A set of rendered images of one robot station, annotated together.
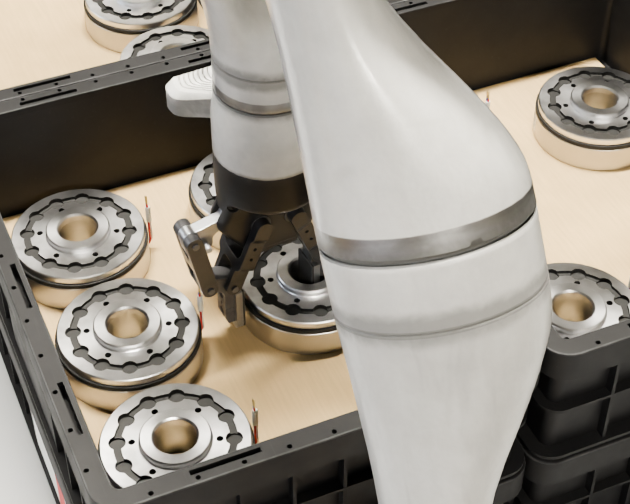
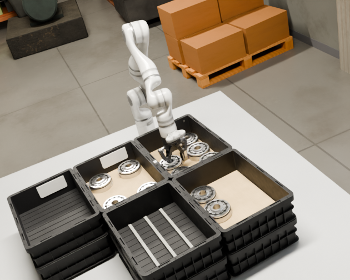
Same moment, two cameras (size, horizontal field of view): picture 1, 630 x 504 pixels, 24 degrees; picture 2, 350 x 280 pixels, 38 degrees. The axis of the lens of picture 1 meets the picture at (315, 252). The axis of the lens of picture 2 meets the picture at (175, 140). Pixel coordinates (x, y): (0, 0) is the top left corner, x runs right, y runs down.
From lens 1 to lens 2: 266 cm
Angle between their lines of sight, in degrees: 105
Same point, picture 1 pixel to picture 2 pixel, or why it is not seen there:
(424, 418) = not seen: hidden behind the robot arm
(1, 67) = (246, 195)
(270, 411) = (176, 153)
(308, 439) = not seen: hidden behind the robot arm
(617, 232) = (118, 190)
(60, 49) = (234, 202)
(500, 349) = not seen: hidden behind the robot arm
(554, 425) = (134, 156)
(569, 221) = (126, 190)
